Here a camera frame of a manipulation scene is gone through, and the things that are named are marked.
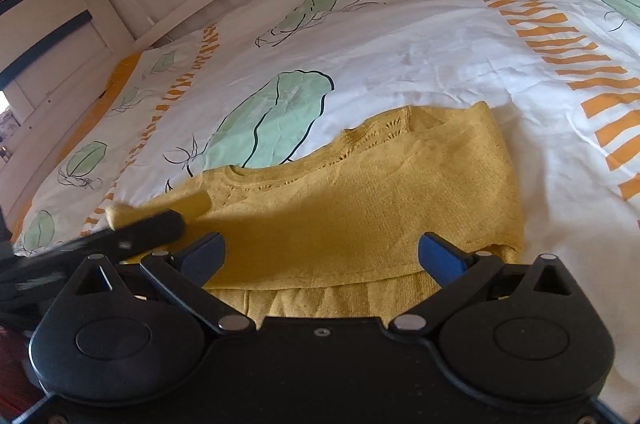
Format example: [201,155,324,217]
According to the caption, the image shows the white leaf-print duvet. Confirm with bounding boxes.
[10,0,640,320]

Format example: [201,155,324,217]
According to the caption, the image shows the yellow knit sweater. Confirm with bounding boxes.
[107,101,526,330]

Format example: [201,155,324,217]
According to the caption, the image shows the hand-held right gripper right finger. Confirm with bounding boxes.
[391,231,576,335]

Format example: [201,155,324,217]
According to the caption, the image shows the orange bed sheet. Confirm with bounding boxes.
[10,0,640,235]

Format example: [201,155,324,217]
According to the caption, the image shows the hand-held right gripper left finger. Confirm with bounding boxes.
[70,231,254,336]

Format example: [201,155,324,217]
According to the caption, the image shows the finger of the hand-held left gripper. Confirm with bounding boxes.
[60,209,187,273]

